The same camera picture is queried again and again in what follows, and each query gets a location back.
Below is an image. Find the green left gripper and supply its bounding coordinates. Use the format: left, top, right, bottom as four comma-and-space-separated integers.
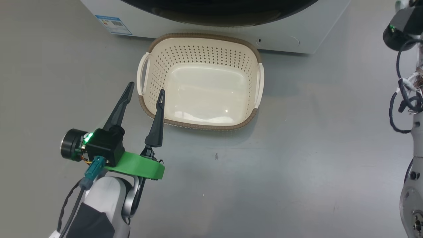
103, 82, 166, 180

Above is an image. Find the round black glass washer door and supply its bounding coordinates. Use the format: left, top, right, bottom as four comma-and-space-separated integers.
121, 0, 319, 27

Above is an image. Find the cream perforated laundry basket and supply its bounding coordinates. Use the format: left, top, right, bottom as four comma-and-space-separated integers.
137, 33, 265, 131

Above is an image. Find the white front-load washing machine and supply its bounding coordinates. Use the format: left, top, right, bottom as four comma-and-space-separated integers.
80, 0, 351, 54

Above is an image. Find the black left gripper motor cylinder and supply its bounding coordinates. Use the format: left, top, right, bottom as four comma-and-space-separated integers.
60, 129, 88, 162

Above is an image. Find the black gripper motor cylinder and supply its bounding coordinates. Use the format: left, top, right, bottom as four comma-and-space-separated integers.
60, 129, 88, 162
383, 25, 412, 52

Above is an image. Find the blue energy label sticker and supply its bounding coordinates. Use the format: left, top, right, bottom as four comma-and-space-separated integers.
95, 15, 133, 36

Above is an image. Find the round washer filter cover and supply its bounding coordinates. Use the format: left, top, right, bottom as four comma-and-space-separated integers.
256, 35, 300, 47

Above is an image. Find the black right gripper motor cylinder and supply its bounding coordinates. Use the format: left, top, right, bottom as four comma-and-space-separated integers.
383, 25, 412, 52

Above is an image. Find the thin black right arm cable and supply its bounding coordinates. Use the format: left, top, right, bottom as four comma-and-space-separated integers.
389, 39, 423, 134

